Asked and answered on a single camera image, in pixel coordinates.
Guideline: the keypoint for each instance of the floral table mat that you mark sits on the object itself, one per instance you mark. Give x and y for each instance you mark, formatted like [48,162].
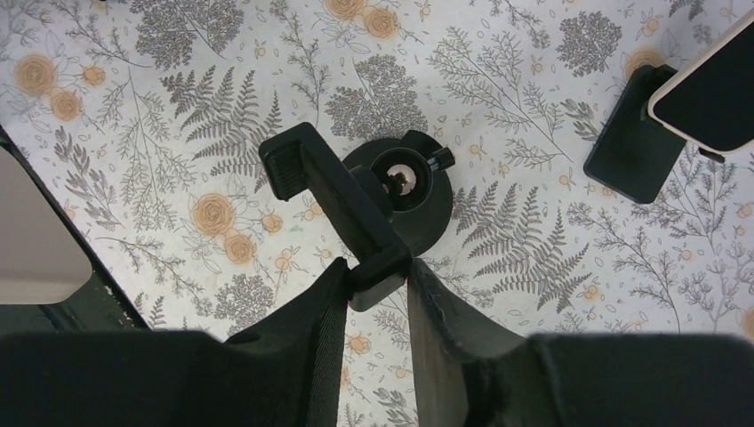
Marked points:
[144,117]

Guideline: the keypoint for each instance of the black folding phone stand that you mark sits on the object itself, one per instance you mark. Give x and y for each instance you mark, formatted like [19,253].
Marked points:
[634,154]

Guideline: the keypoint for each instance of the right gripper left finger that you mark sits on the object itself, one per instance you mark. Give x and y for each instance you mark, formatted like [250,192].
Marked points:
[283,371]

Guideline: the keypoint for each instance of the small black phone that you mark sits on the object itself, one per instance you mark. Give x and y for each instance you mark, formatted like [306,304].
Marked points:
[710,101]

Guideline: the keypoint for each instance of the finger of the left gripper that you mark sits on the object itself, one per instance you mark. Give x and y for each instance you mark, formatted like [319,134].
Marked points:
[99,305]

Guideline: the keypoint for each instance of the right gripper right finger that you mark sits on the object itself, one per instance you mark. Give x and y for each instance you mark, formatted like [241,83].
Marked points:
[471,371]

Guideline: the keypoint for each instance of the black round-base stand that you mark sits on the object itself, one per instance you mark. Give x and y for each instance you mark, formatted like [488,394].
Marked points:
[389,200]

